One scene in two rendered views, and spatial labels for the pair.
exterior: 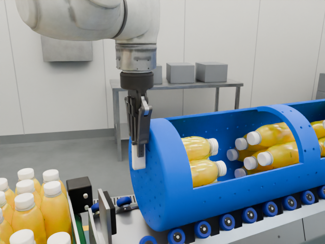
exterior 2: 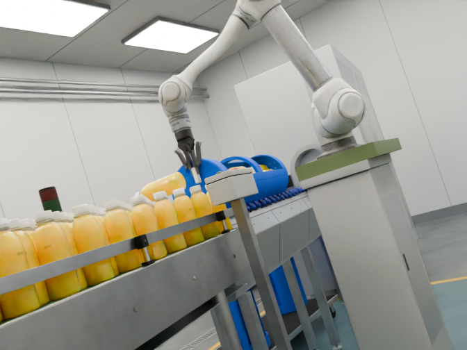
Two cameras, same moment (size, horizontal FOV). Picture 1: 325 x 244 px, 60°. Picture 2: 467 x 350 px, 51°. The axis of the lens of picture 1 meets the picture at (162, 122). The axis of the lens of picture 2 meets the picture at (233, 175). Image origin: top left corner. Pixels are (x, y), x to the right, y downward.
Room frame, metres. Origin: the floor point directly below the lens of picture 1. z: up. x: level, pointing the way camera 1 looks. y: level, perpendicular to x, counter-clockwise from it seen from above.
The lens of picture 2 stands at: (-1.00, 1.40, 0.97)
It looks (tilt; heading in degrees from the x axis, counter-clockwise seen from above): 4 degrees up; 317
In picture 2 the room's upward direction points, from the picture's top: 18 degrees counter-clockwise
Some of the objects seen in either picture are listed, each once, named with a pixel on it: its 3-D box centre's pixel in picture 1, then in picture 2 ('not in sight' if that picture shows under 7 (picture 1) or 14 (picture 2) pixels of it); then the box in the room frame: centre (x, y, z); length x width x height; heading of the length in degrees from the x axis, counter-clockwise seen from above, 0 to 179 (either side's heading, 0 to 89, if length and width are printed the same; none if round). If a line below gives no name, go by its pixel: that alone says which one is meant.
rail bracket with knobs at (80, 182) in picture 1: (80, 197); not in sight; (0.78, 0.26, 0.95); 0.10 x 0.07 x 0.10; 24
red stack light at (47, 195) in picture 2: not in sight; (48, 196); (0.80, 0.64, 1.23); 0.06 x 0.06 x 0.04
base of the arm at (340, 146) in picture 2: not in sight; (340, 147); (0.27, -0.49, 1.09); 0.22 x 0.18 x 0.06; 108
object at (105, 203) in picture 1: (107, 219); not in sight; (0.62, 0.14, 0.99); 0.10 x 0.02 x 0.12; 24
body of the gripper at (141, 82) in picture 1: (137, 91); (185, 140); (0.63, 0.06, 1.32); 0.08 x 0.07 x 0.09; 24
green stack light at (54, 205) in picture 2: not in sight; (52, 207); (0.80, 0.64, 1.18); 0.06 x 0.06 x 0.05
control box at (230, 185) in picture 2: not in sight; (232, 185); (0.27, 0.21, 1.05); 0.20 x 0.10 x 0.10; 114
